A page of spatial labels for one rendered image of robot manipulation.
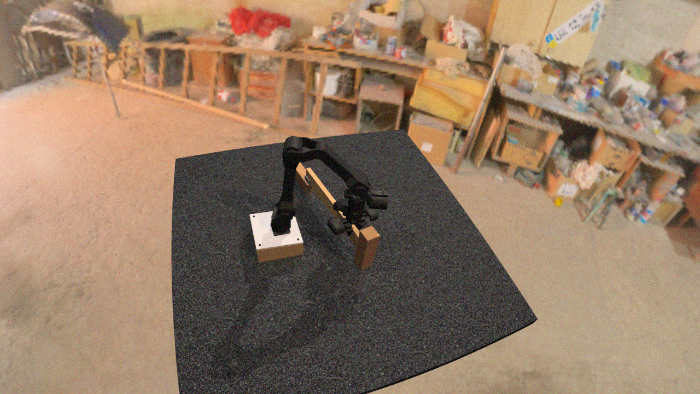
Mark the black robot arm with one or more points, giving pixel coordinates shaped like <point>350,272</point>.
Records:
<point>359,188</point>

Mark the long tan wooden rail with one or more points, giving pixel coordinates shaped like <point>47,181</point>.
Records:
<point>328,201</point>

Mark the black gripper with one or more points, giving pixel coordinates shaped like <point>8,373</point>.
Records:
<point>357,218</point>

